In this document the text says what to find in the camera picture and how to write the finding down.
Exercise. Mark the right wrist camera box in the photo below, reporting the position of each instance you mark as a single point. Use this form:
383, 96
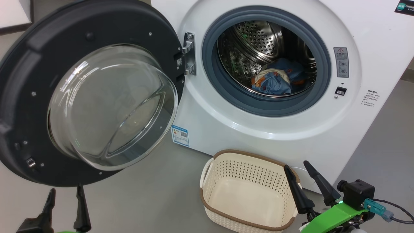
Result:
355, 194

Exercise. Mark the dark round washing machine door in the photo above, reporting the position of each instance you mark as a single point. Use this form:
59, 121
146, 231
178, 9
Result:
19, 97

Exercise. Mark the round white filter cover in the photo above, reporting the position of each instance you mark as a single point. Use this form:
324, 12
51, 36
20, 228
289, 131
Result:
310, 184

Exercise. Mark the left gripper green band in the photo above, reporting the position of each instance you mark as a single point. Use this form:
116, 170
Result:
66, 232

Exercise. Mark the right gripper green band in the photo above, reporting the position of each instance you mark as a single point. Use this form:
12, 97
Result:
333, 218

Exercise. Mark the teal blue garment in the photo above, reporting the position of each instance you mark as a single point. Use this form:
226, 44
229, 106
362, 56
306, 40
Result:
292, 68

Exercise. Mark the silver door hinge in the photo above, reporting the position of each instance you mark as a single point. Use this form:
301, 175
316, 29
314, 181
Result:
189, 53

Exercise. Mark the grey rubber door gasket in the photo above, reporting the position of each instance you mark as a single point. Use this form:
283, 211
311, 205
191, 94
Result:
226, 94

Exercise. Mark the cream perforated laundry basket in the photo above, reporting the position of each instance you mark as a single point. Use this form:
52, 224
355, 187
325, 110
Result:
245, 194

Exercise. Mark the grey warning sticker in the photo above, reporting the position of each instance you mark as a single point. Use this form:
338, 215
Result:
341, 62

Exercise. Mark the white front-load washing machine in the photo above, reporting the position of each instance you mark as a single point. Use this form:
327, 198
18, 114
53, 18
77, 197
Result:
226, 129

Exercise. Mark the perforated steel drum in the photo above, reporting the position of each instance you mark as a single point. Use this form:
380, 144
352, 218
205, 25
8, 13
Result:
255, 38

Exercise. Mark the black brand sticker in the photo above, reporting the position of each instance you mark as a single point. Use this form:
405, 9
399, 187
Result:
405, 7

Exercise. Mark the blue energy label sticker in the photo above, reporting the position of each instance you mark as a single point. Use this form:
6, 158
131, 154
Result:
180, 135

